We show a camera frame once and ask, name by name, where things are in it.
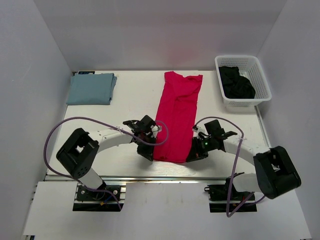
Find red t shirt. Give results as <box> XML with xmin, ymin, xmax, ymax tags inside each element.
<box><xmin>153</xmin><ymin>71</ymin><xmax>203</xmax><ymax>164</ymax></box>

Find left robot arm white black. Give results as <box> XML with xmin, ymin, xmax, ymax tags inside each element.
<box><xmin>56</xmin><ymin>115</ymin><xmax>161</xmax><ymax>191</ymax></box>

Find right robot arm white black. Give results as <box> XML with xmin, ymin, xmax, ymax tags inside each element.
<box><xmin>186</xmin><ymin>119</ymin><xmax>302</xmax><ymax>199</ymax></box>

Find black clothes in basket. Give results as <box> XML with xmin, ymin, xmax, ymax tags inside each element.
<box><xmin>219</xmin><ymin>66</ymin><xmax>256</xmax><ymax>99</ymax></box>

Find folded light blue t shirt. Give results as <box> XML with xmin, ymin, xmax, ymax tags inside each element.
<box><xmin>66</xmin><ymin>73</ymin><xmax>118</xmax><ymax>106</ymax></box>

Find white plastic basket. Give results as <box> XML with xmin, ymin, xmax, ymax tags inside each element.
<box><xmin>214</xmin><ymin>55</ymin><xmax>272</xmax><ymax>107</ymax></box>

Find blue label sticker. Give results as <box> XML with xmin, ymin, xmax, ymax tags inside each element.
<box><xmin>77</xmin><ymin>71</ymin><xmax>95</xmax><ymax>75</ymax></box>

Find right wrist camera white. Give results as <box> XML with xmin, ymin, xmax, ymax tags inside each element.
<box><xmin>192</xmin><ymin>125</ymin><xmax>206</xmax><ymax>138</ymax></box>

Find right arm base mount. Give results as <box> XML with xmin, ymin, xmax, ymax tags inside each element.
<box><xmin>203</xmin><ymin>178</ymin><xmax>258</xmax><ymax>214</ymax></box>

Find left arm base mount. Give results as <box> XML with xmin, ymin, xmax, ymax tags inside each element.
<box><xmin>72</xmin><ymin>181</ymin><xmax>126</xmax><ymax>212</ymax></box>

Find aluminium table edge rail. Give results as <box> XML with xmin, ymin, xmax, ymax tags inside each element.
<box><xmin>44</xmin><ymin>174</ymin><xmax>226</xmax><ymax>182</ymax></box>

